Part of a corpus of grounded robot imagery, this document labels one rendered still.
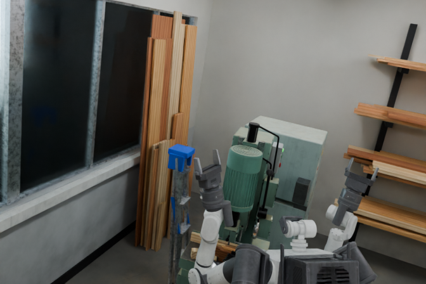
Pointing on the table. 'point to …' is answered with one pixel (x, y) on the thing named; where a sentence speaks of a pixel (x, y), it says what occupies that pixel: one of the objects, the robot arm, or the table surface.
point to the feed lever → (265, 197)
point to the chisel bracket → (231, 232)
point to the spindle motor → (241, 177)
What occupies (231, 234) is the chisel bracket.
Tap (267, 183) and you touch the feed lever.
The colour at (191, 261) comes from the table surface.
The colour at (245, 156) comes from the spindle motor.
